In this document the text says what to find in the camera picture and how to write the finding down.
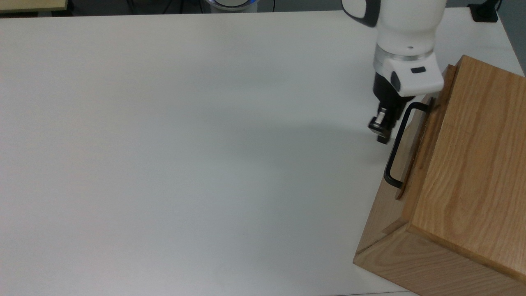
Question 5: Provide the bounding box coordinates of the wooden drawer with black handle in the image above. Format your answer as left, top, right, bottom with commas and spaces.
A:
384, 64, 458, 202

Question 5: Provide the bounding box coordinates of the light oak wooden cabinet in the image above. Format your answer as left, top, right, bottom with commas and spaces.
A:
353, 54, 526, 296

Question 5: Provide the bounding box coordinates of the white robot base blue ring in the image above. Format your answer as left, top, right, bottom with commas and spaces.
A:
204, 0, 260, 12

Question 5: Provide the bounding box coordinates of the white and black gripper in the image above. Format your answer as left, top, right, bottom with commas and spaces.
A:
368, 53, 445, 145

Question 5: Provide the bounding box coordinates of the black table clamp block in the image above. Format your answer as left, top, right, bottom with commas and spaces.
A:
468, 0, 501, 23

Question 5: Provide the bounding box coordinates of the beige wooden board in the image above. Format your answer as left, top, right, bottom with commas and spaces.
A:
0, 0, 69, 13

